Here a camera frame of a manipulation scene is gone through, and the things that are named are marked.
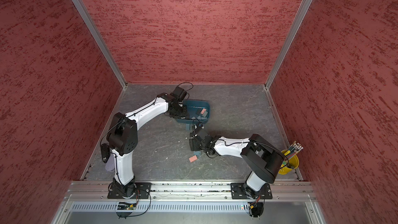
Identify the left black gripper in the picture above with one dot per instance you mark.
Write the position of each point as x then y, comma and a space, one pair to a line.
183, 115

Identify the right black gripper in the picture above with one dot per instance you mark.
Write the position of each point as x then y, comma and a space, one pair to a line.
193, 145

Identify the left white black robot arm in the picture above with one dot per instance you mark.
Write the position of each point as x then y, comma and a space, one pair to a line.
122, 138

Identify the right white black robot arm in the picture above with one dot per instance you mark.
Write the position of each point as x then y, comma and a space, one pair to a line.
262, 157

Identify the teal plastic storage box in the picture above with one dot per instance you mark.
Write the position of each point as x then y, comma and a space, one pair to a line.
194, 112

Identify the lavender cloth at left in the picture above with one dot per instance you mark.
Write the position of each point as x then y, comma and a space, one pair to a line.
110, 165

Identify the yellow pencil cup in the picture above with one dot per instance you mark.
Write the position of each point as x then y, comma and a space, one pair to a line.
292, 161

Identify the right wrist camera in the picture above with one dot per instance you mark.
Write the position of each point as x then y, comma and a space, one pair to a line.
199, 134

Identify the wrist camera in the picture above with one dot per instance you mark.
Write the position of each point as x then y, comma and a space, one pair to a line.
179, 94
199, 134

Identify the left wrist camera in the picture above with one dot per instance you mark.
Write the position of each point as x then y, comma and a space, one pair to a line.
179, 94

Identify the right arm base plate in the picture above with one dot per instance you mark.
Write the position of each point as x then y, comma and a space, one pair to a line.
242, 191

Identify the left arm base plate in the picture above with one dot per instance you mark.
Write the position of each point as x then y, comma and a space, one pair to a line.
135, 191

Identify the black device on left wall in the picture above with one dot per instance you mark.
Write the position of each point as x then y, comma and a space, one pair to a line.
105, 152

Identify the aluminium front rail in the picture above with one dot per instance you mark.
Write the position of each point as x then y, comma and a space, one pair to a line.
197, 191

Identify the perforated cable tray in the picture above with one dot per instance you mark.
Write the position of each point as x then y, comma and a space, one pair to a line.
163, 207

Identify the left aluminium corner post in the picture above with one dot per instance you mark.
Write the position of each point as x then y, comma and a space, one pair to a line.
82, 10

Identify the aluminium corner post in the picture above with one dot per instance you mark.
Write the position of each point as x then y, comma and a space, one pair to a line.
297, 21
82, 10

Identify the right aluminium corner post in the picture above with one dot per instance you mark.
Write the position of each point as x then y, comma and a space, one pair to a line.
297, 21

